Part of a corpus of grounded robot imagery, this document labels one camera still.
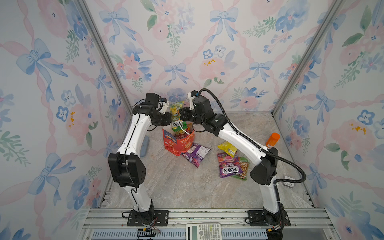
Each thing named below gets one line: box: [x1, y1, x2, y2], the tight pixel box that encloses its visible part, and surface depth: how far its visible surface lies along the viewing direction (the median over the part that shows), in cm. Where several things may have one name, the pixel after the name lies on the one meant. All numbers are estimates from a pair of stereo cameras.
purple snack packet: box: [182, 142, 211, 168], surface depth 95 cm
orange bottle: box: [266, 132, 281, 148], surface depth 97 cm
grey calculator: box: [185, 223, 223, 240], surface depth 71 cm
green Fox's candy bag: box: [169, 101, 188, 135], surface depth 80 cm
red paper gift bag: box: [162, 126, 196, 157], surface depth 86 cm
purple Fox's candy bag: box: [216, 152, 243, 179], surface depth 90 cm
